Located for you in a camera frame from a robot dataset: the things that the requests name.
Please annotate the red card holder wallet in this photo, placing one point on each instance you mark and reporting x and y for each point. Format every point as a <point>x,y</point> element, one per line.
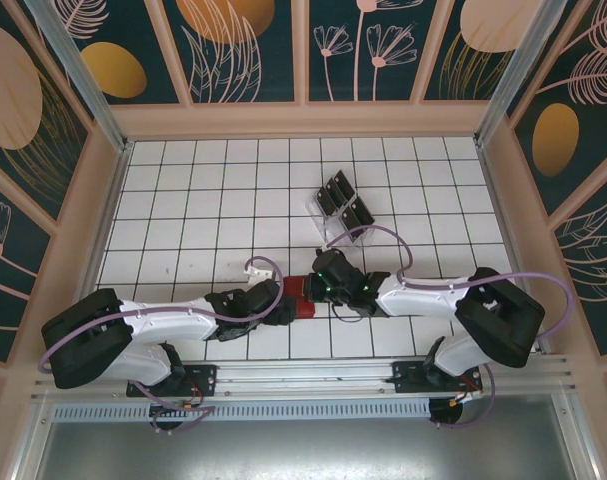
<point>300,300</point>

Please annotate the clear acrylic card stand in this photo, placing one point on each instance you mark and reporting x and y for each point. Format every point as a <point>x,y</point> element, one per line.
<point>328,225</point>

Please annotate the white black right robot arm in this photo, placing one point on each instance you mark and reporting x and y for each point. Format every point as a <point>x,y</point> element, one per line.
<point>418,300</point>

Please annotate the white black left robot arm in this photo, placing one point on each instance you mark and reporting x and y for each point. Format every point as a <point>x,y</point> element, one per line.
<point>168,320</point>

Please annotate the black credit card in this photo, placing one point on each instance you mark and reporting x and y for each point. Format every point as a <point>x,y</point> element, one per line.
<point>328,201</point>
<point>362,210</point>
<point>337,191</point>
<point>353,218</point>
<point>345,182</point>

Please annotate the grey metal sheet panel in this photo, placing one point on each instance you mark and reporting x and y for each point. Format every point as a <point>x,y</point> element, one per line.
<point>303,450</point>

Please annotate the aluminium mounting rail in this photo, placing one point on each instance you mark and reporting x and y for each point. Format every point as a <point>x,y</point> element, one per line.
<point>303,372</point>

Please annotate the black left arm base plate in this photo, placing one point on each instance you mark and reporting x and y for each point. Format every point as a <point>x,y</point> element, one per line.
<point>203,381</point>

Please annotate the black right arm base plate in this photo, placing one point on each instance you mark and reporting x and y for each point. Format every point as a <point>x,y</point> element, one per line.
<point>408,376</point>

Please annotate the aluminium frame post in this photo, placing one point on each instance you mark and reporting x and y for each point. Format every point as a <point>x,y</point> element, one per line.
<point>513,75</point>
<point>83,80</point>

